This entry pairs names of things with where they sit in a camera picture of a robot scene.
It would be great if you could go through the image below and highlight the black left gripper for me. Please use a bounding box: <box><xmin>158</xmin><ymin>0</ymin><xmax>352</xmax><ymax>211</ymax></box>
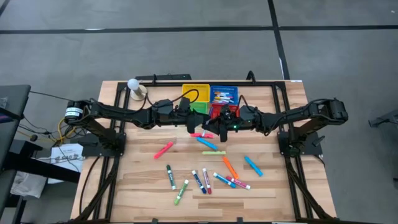
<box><xmin>174</xmin><ymin>105</ymin><xmax>213</xmax><ymax>135</ymax></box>

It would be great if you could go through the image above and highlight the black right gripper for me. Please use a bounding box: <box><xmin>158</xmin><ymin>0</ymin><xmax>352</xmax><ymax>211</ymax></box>
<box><xmin>202</xmin><ymin>105</ymin><xmax>241</xmax><ymax>142</ymax></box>

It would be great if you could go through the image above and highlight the orange highlighter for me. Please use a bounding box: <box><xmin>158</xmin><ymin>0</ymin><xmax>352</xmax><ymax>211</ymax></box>
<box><xmin>221</xmin><ymin>156</ymin><xmax>240</xmax><ymax>180</ymax></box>

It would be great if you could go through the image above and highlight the light blue highlighter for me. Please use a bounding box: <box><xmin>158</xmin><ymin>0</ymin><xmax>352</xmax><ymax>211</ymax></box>
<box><xmin>243</xmin><ymin>155</ymin><xmax>264</xmax><ymax>177</ymax></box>
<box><xmin>196</xmin><ymin>137</ymin><xmax>219</xmax><ymax>151</ymax></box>

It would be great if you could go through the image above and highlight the dark green Expo marker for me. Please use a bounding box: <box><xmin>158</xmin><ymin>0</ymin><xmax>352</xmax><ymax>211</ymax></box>
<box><xmin>165</xmin><ymin>164</ymin><xmax>177</xmax><ymax>191</ymax></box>

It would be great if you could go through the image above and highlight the green plastic basket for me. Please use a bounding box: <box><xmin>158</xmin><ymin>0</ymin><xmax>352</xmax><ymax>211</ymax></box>
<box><xmin>188</xmin><ymin>101</ymin><xmax>209</xmax><ymax>115</ymax></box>

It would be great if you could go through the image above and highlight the red plastic basket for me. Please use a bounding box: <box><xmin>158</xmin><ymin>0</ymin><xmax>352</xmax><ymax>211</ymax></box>
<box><xmin>209</xmin><ymin>103</ymin><xmax>241</xmax><ymax>120</ymax></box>

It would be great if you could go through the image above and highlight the yellow plastic basket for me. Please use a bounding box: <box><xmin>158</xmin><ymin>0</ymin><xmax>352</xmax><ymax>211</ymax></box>
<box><xmin>181</xmin><ymin>83</ymin><xmax>211</xmax><ymax>103</ymax></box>

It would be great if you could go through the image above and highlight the blue plastic basket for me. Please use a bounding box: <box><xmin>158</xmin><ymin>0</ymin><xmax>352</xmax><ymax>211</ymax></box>
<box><xmin>210</xmin><ymin>85</ymin><xmax>239</xmax><ymax>105</ymax></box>

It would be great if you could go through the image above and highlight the black power strip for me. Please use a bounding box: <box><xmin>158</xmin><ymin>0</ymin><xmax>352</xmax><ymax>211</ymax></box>
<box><xmin>134</xmin><ymin>73</ymin><xmax>193</xmax><ymax>82</ymax></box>

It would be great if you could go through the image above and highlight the white bulb brass lamp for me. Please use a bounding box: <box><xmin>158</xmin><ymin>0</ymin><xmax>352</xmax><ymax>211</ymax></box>
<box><xmin>127</xmin><ymin>78</ymin><xmax>149</xmax><ymax>101</ymax></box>

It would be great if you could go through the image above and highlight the white paper sheet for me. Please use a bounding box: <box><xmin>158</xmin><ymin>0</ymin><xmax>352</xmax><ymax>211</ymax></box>
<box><xmin>48</xmin><ymin>143</ymin><xmax>85</xmax><ymax>185</ymax></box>

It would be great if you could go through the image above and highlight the white crumpled cloth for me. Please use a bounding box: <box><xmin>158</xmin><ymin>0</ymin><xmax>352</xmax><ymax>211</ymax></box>
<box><xmin>10</xmin><ymin>170</ymin><xmax>47</xmax><ymax>199</ymax></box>

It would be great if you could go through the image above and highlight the black side desk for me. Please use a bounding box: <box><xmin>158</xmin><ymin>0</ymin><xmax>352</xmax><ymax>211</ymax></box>
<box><xmin>0</xmin><ymin>84</ymin><xmax>81</xmax><ymax>224</ymax></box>

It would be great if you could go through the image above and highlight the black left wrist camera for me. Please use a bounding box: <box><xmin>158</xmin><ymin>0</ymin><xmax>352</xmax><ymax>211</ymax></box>
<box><xmin>178</xmin><ymin>96</ymin><xmax>192</xmax><ymax>113</ymax></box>

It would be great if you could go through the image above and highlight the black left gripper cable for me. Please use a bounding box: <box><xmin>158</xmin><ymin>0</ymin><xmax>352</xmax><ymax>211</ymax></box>
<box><xmin>169</xmin><ymin>88</ymin><xmax>200</xmax><ymax>105</ymax></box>

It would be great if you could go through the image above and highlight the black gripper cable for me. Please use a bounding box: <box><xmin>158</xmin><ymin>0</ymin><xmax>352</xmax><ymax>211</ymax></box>
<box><xmin>169</xmin><ymin>88</ymin><xmax>200</xmax><ymax>105</ymax></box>
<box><xmin>237</xmin><ymin>94</ymin><xmax>250</xmax><ymax>108</ymax></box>

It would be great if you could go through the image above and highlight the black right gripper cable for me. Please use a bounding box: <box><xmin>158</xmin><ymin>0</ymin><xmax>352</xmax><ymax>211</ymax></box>
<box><xmin>237</xmin><ymin>94</ymin><xmax>250</xmax><ymax>108</ymax></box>

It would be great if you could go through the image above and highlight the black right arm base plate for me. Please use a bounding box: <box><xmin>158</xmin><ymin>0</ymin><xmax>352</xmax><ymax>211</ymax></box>
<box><xmin>277</xmin><ymin>130</ymin><xmax>326</xmax><ymax>157</ymax></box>

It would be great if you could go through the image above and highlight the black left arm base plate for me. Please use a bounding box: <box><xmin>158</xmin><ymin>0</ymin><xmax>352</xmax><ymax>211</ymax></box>
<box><xmin>77</xmin><ymin>133</ymin><xmax>126</xmax><ymax>157</ymax></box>

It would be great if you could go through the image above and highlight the yellow cable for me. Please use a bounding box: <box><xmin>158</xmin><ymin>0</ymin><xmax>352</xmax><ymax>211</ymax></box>
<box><xmin>57</xmin><ymin>117</ymin><xmax>78</xmax><ymax>146</ymax></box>

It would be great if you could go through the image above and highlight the black floor cable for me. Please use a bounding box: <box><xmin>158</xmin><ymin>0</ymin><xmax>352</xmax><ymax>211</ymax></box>
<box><xmin>29</xmin><ymin>90</ymin><xmax>75</xmax><ymax>102</ymax></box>

